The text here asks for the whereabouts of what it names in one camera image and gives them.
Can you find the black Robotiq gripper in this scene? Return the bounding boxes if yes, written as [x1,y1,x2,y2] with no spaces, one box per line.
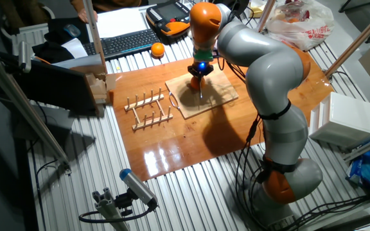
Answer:
[188,63,215,85]

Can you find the round orange fruit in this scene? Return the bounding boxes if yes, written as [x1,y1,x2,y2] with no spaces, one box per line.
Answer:
[150,42,166,58]
[189,76,206,91]

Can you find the steel kitchen knife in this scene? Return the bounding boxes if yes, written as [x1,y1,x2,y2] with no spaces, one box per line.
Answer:
[197,81,204,111]

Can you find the bare person hand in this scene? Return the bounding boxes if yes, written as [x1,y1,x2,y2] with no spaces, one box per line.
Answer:
[77,8,88,24]

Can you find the orange black teach pendant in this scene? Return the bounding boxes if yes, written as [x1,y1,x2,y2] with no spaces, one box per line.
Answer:
[145,0,194,37]

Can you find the wooden peg dish rack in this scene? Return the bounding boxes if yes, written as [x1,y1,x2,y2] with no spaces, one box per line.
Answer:
[123,87,175,132]

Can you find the black round device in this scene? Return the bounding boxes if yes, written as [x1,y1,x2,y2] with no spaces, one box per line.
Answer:
[216,0,251,17]

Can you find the black computer keyboard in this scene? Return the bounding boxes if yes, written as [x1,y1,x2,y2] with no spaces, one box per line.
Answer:
[82,28,160,61]

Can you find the yellow packet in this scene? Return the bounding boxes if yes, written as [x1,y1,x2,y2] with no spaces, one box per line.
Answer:
[249,0,267,19]

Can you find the brown cardboard box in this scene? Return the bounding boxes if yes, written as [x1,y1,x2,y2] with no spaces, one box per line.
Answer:
[51,53,117,105]

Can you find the white plastic bag red print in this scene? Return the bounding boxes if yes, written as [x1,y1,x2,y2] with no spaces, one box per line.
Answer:
[265,0,335,52]

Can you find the small white paper sheet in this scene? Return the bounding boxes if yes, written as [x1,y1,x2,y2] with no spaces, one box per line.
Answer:
[61,37,91,59]

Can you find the dark computer mouse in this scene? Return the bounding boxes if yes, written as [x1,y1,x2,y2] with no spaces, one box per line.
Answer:
[63,23,82,39]

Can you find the black monitor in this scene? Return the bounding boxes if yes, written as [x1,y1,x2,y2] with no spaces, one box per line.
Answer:
[13,57,99,116]

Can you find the black cloth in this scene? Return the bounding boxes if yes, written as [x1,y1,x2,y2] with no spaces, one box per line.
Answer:
[32,17,88,64]

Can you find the white drawer box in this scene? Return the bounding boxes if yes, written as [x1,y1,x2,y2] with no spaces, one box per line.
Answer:
[308,92,370,149]

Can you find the short aluminium profile stub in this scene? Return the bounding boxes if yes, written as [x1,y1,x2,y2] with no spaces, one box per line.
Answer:
[91,187,131,231]

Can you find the white ribbed panel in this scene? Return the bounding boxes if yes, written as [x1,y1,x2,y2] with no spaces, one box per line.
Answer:
[0,22,49,56]

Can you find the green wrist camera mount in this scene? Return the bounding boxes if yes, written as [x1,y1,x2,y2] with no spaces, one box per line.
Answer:
[193,49,215,62]

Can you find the wooden cutting board metal handle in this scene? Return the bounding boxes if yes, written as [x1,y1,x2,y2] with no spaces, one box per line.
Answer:
[164,65,240,120]

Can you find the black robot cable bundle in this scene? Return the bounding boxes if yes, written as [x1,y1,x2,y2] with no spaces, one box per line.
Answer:
[234,117,370,231]

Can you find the aluminium frame post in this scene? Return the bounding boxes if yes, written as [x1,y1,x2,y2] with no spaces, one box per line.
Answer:
[343,131,370,163]
[324,1,370,78]
[255,0,276,33]
[82,0,107,75]

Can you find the silver camera blue cap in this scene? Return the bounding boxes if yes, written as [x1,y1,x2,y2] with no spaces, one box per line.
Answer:
[119,168,159,209]

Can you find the black camera clamp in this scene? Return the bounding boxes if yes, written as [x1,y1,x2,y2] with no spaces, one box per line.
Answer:
[114,189,135,217]

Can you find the black camera cable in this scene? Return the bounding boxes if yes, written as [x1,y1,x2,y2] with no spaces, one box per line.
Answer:
[78,205,157,224]

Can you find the long aluminium frame beam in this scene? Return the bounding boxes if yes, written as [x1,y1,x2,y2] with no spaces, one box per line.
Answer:
[0,44,73,176]

